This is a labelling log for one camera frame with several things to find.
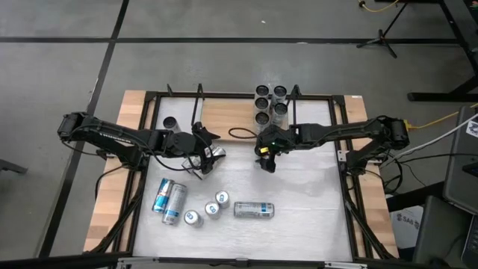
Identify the white printed box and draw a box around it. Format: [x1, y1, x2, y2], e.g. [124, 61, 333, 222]
[390, 205, 425, 250]

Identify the black tripod stand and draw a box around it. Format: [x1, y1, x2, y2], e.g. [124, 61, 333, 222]
[356, 1, 410, 60]

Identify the black furniture foot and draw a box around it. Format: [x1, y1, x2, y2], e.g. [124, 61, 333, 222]
[0, 158, 28, 175]

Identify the silver blue Red Bull can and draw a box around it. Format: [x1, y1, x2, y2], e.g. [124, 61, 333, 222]
[203, 200, 222, 220]
[183, 208, 205, 229]
[214, 190, 232, 210]

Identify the white Celsius can palm print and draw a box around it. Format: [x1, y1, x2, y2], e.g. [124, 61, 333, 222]
[233, 200, 276, 219]

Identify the dark grey equipment case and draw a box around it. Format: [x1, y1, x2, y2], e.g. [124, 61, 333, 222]
[442, 106, 478, 216]

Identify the black desk leg beam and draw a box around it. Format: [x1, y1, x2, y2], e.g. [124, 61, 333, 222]
[385, 181, 447, 213]

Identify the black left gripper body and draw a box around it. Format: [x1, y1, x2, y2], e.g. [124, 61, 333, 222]
[160, 129, 210, 160]

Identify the black desk frame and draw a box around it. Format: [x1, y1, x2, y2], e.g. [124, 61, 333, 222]
[373, 0, 478, 102]

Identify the white cable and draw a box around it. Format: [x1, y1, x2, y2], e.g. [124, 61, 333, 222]
[384, 114, 478, 165]

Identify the tall silver Red Bull can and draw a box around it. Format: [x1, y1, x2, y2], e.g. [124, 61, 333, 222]
[161, 182, 189, 227]

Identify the yellow cable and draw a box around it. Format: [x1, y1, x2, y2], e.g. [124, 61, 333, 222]
[358, 0, 400, 13]
[405, 103, 478, 132]

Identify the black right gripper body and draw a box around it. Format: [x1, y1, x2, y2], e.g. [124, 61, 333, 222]
[255, 125, 303, 158]

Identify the dark grey box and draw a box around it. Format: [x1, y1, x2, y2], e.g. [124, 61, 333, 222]
[412, 194, 478, 269]

